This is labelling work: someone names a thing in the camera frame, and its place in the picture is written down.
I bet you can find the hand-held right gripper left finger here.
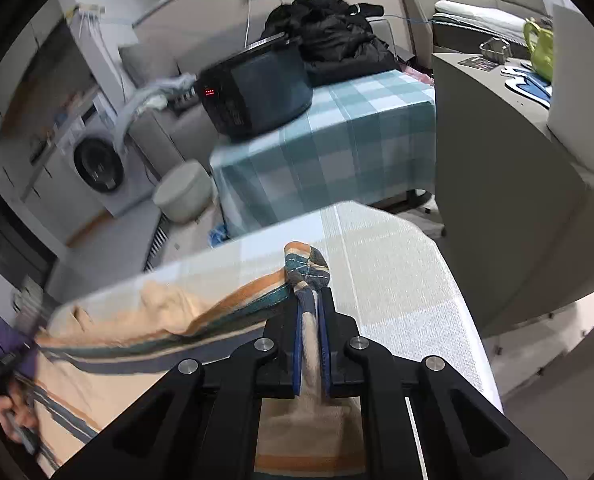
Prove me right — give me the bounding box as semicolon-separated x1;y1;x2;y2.
52;287;302;480

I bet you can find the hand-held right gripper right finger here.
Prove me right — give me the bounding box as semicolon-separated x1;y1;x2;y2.
317;287;570;480

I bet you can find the striped beige t-shirt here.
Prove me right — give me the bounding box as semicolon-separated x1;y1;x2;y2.
27;241;372;478

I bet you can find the person's left hand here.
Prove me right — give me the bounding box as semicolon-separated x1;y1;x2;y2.
0;394;40;442

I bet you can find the dark door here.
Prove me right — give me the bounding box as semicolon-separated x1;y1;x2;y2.
0;160;58;283

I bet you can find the round grey stool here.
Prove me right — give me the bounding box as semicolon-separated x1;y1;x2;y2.
153;160;216;225

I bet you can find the teal checked tablecloth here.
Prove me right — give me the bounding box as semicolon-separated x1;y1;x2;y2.
209;70;438;239

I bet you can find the white washing machine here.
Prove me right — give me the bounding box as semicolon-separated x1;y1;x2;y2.
59;102;158;219

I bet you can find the grey cabinet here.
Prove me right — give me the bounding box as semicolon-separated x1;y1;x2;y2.
433;52;594;342

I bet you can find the grey sofa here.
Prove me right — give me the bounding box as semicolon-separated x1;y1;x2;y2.
119;15;412;181

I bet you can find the black pressure cooker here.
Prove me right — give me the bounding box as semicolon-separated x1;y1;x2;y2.
197;32;314;141

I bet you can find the houndstooth cushion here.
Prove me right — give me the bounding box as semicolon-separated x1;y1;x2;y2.
169;87;200;112

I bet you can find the light grey garment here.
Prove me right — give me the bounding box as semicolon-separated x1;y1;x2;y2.
114;74;198;161

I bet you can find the black jacket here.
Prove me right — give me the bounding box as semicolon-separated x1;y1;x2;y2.
261;0;404;88

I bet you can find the blue white patterned cloth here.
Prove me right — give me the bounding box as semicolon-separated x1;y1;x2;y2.
501;64;552;107

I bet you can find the white power strip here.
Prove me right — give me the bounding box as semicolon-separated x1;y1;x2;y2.
69;4;107;21

